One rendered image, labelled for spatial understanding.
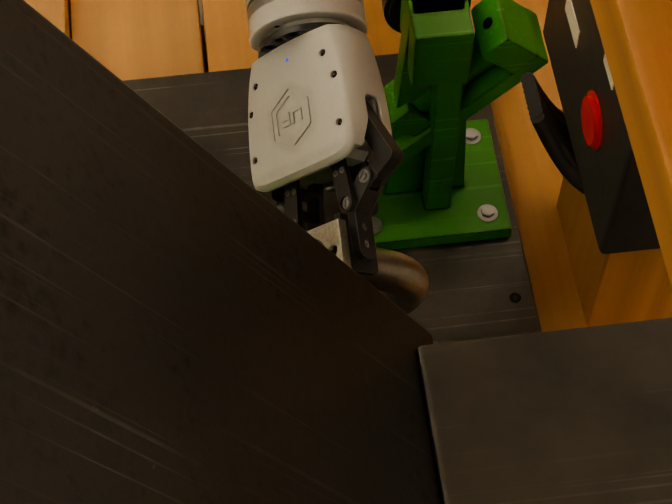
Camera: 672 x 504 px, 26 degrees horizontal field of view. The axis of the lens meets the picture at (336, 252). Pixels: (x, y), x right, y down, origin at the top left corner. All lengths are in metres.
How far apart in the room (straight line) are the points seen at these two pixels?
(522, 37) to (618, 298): 0.26
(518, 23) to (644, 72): 0.55
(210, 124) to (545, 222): 0.34
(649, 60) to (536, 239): 0.73
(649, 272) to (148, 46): 0.58
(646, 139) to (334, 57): 0.36
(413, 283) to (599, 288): 0.31
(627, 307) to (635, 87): 0.67
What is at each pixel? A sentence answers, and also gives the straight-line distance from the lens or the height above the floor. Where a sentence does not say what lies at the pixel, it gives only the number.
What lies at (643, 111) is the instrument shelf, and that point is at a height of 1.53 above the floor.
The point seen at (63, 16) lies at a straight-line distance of 1.57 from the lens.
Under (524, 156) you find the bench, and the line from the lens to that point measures 1.47.
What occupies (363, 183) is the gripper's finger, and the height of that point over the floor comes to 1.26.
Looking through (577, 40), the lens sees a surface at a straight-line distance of 0.85.
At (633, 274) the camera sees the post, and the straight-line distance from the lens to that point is 1.30.
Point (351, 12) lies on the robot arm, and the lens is 1.03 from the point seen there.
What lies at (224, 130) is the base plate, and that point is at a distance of 1.45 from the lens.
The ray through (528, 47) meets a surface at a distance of 1.22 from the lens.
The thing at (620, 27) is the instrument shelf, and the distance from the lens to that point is 0.71.
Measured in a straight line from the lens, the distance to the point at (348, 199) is 0.98.
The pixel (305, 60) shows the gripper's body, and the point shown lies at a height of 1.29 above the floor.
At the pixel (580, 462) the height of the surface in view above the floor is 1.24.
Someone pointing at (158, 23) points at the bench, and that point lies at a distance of 1.57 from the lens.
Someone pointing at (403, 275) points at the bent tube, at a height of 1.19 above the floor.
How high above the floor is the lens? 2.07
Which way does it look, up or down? 59 degrees down
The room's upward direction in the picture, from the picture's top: straight up
